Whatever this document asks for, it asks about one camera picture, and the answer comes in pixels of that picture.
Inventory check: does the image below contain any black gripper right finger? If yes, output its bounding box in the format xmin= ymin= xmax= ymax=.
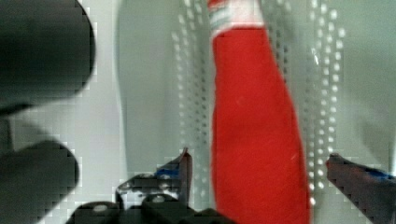
xmin=326 ymin=153 xmax=396 ymax=224

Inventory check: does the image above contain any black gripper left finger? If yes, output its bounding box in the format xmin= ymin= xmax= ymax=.
xmin=65 ymin=148 xmax=236 ymax=224

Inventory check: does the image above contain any green perforated strainer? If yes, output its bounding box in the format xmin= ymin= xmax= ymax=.
xmin=117 ymin=0 xmax=395 ymax=224

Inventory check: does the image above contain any black cylinder lower left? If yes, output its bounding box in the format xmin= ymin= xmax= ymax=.
xmin=0 ymin=141 xmax=79 ymax=224

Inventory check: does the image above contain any black cylinder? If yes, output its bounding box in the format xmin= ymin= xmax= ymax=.
xmin=0 ymin=0 xmax=95 ymax=115
xmin=0 ymin=141 xmax=79 ymax=224

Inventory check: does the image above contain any black cylinder upper left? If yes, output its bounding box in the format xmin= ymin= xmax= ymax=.
xmin=0 ymin=0 xmax=95 ymax=115

